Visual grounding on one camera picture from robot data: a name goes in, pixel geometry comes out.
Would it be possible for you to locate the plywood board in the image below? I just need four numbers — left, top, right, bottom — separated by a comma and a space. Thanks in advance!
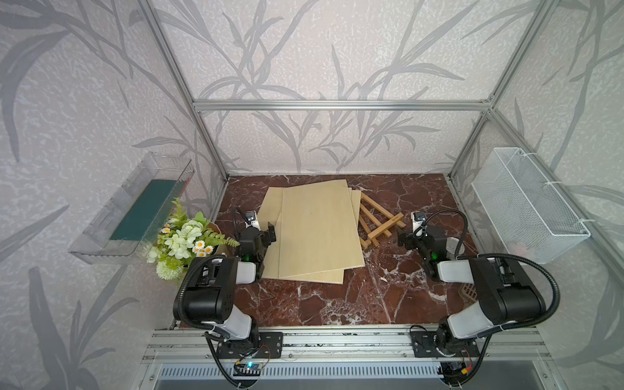
277, 179, 367, 281
257, 187, 362, 285

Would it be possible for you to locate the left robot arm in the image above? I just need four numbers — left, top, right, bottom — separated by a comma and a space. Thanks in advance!
173, 224, 276, 349

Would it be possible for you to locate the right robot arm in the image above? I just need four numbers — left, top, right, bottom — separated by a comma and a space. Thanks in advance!
397, 224, 562, 357

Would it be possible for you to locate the brown plastic grid scoop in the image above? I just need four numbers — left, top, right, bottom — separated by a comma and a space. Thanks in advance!
458, 284, 478, 302

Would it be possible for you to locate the artificial flower bouquet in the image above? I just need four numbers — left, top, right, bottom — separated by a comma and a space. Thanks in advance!
146, 198, 240, 281

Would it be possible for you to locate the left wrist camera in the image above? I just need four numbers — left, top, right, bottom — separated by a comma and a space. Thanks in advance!
244, 211, 260, 230

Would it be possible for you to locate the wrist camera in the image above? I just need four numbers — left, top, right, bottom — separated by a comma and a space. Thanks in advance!
410, 211, 427, 237
244, 211, 260, 230

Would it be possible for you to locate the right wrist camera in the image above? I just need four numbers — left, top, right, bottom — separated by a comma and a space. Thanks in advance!
410, 211, 427, 237

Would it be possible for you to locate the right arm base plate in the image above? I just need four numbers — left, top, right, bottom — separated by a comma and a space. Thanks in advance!
409, 329, 480, 358

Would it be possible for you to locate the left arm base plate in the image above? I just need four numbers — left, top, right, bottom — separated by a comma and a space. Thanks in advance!
217, 331, 284, 359

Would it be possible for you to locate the white wire mesh basket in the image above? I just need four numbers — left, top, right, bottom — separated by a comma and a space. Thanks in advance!
472, 147, 591, 264

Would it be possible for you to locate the clear plastic wall bin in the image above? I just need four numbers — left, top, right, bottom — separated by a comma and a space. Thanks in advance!
69, 152, 194, 265

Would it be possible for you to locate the aluminium mounting rail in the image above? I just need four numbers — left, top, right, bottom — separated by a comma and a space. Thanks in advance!
141, 324, 552, 363

